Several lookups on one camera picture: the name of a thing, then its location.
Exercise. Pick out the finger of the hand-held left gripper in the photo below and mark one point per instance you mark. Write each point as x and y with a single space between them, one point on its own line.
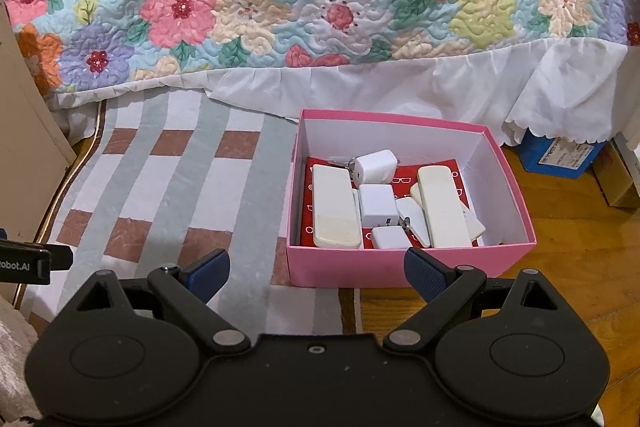
61 258

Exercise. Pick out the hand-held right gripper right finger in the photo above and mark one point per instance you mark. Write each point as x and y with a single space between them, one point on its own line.
425 273

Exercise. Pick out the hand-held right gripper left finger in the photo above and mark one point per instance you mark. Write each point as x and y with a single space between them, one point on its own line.
212 268

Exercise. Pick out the pink cardboard box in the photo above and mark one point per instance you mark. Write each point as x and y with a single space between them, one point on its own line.
390 267

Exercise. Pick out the white textured long case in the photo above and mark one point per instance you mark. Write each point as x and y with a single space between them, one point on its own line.
417 231

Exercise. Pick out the white cube adapter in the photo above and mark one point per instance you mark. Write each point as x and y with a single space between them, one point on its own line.
376 204
390 238

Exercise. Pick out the white case with pink print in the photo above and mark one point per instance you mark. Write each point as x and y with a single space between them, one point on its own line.
442 207

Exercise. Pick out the two-tone cream long case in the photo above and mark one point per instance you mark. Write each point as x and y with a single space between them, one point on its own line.
334 207

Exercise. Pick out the white charger plug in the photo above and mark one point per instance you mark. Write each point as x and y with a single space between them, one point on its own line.
377 167

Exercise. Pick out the red patterned lining paper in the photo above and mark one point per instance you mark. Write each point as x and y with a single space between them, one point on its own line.
406 182

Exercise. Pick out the grey fuzzy cloth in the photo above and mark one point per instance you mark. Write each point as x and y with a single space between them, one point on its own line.
15 357

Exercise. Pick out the striped rug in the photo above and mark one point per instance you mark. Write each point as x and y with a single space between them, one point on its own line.
150 187

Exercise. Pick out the blue box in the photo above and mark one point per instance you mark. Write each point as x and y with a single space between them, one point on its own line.
540 162

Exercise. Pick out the brown cardboard box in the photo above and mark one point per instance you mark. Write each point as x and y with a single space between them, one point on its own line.
620 182

